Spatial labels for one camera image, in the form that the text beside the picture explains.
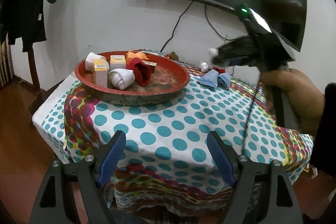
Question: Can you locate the red rolled sock back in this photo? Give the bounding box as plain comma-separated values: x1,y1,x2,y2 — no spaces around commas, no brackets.
213,67,226,74

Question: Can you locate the white sock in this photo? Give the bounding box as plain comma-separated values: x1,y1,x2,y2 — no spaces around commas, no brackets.
108,69,135,90
85,52,109,72

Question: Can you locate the orange plush toy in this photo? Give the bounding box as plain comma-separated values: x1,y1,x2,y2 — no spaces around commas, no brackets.
126,51,149,64

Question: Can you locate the person right hand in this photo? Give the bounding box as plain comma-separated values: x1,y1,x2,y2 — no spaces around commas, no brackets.
261,69,325,137

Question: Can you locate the polka dot tablecloth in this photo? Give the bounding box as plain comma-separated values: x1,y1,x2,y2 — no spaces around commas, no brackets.
33,67,313,216

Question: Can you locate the red sock front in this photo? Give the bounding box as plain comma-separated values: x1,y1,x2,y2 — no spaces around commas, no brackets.
126,57,151,86

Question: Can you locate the round red tray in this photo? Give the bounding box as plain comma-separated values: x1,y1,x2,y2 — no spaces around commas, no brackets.
75,50,190,106

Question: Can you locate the beige medicine box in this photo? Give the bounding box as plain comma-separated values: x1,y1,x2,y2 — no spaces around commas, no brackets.
142,60,157,74

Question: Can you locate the small white sock ball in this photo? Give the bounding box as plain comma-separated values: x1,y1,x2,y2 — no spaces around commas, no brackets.
199,62,209,73

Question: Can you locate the light blue sock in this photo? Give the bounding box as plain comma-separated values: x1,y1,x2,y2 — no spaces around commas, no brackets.
197,70,231,90

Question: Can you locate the yellow cartoon medicine box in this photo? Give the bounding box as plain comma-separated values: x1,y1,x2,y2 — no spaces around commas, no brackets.
93,59,109,88

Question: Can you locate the red sock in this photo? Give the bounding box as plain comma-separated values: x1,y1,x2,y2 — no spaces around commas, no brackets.
126,57,151,86
213,67,226,74

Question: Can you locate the black cable left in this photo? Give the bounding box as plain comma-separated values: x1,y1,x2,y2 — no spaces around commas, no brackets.
159,0,194,53

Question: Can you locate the white yellow box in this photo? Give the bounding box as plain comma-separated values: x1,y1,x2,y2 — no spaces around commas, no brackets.
110,55,126,71

